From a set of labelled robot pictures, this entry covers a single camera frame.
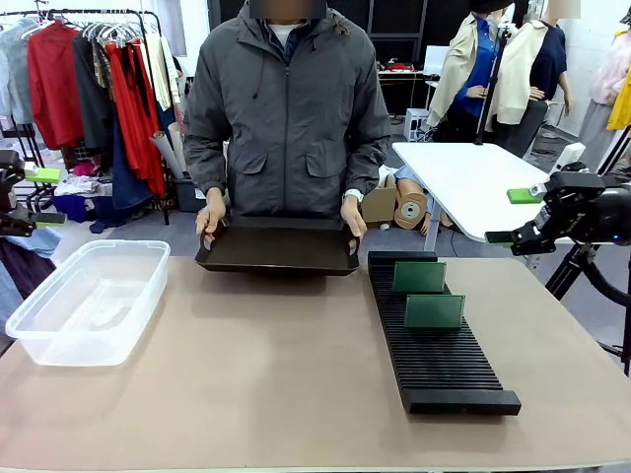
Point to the beige paper rolls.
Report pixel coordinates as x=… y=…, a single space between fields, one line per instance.
x=170 y=148

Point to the navy blue hanging garment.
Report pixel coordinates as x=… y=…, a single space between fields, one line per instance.
x=127 y=172

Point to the grey storage bin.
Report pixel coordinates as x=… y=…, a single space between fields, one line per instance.
x=189 y=194

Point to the white side table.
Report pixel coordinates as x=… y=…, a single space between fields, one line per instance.
x=458 y=172

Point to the white hanging garment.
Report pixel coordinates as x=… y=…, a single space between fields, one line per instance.
x=165 y=74

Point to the person's right forearm grey sleeve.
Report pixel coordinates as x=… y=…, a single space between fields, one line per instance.
x=207 y=162

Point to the mannequin cream and navy top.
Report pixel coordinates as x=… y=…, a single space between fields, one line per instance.
x=532 y=69

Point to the light blue hanging garment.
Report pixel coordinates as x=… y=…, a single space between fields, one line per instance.
x=15 y=74

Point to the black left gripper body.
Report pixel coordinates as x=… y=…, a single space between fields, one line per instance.
x=10 y=167

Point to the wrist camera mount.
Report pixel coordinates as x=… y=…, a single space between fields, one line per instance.
x=571 y=157

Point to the black serving tray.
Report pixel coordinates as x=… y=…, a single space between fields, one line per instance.
x=276 y=249

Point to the black tripod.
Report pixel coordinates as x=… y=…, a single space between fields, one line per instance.
x=572 y=268

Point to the mannequin beige coat blue shirt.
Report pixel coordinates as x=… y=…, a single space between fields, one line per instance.
x=473 y=74

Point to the brown cardboard box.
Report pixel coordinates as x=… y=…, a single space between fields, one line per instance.
x=378 y=199

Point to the brown cardboard spool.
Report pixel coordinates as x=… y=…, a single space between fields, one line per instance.
x=410 y=209

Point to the pink hanging garment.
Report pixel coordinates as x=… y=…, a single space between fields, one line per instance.
x=609 y=69

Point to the black stand pole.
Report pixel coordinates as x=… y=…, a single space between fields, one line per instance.
x=493 y=84

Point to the white small cabinet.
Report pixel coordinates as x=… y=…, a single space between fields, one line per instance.
x=416 y=124

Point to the white cloth pile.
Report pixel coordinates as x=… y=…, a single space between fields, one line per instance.
x=76 y=184

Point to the clear plastic storage box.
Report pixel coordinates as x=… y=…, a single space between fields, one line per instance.
x=89 y=300

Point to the yellow hanging garment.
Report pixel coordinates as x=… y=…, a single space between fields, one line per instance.
x=622 y=103

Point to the white board panel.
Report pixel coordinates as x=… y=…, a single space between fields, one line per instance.
x=436 y=59

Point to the black clothes rail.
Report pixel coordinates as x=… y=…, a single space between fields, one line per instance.
x=158 y=98

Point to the person's left forearm grey sleeve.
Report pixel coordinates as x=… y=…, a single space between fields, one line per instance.
x=367 y=162

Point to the person's left hand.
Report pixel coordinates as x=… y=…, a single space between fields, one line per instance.
x=354 y=219

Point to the person's right hand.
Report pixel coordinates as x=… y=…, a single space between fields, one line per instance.
x=211 y=219

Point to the red hanging dress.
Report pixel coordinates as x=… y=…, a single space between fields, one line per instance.
x=135 y=113

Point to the green PCB board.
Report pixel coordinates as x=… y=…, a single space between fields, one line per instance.
x=419 y=276
x=434 y=311

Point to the light blue draped cloth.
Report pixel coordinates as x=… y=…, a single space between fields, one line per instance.
x=29 y=246

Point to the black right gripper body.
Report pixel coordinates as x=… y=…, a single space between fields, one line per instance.
x=591 y=207

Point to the red hanging shirt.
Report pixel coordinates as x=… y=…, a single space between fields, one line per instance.
x=54 y=84

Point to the blue cloth pile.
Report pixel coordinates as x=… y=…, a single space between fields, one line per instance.
x=69 y=207

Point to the person torso grey jacket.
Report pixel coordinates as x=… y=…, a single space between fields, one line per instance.
x=286 y=98

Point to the black slotted PCB rack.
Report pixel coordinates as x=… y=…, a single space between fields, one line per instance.
x=443 y=364

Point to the white wristband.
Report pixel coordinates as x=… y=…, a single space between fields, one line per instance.
x=353 y=195

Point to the dark grey hanging jacket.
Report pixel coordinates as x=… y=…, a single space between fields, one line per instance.
x=91 y=93

